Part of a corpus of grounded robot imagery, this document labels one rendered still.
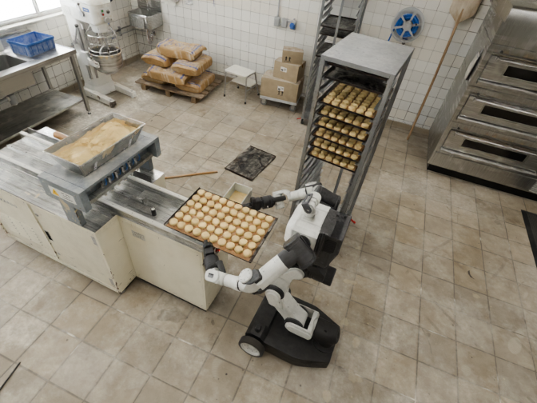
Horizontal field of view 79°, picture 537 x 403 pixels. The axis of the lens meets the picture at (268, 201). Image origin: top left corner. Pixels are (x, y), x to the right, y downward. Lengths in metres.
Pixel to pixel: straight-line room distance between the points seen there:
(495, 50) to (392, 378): 3.31
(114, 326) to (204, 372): 0.80
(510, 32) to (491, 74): 0.41
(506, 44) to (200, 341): 4.01
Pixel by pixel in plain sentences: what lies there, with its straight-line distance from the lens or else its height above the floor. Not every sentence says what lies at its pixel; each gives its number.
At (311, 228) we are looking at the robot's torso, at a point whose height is 1.33.
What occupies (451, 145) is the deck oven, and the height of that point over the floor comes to 0.47.
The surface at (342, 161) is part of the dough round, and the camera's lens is 2.64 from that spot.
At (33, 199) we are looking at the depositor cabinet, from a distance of 2.80.
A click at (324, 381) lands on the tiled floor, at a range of 2.74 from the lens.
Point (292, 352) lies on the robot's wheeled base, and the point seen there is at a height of 0.17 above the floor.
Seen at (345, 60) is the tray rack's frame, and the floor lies 1.82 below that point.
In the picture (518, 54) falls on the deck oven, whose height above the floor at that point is 1.59.
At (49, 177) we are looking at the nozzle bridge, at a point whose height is 1.18.
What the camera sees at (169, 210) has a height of 0.84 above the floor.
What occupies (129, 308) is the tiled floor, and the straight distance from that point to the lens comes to 3.00.
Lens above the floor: 2.54
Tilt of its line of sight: 43 degrees down
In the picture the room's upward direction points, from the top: 7 degrees clockwise
